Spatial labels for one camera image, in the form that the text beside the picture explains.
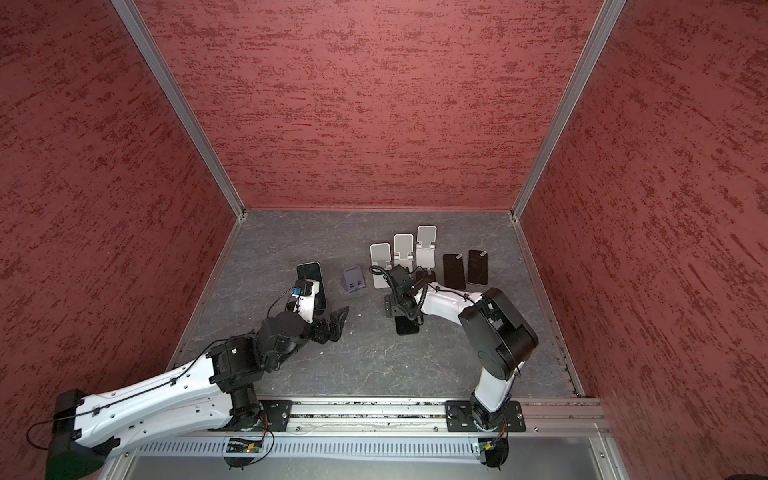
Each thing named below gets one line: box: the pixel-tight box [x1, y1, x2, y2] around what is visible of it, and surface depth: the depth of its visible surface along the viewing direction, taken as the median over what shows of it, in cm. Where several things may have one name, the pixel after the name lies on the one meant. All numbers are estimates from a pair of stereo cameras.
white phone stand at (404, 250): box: [394, 233, 414, 273], surface depth 102 cm
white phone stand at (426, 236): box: [416, 225, 437, 269], surface depth 105 cm
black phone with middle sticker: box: [443, 254, 466, 291], surface depth 106 cm
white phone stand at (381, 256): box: [369, 242, 392, 289], surface depth 99 cm
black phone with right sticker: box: [468, 249, 488, 285], surface depth 106 cm
